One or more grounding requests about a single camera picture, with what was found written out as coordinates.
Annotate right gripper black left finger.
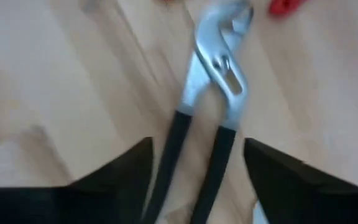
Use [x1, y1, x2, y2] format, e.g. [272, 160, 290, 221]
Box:
[0, 136, 154, 224]

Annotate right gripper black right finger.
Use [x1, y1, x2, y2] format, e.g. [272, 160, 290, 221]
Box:
[243, 138, 358, 224]

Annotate silver pliers with black handles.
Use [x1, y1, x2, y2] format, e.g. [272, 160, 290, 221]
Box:
[141, 0, 256, 224]

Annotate red T-handle hex key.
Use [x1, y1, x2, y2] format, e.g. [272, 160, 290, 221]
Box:
[267, 0, 310, 18]

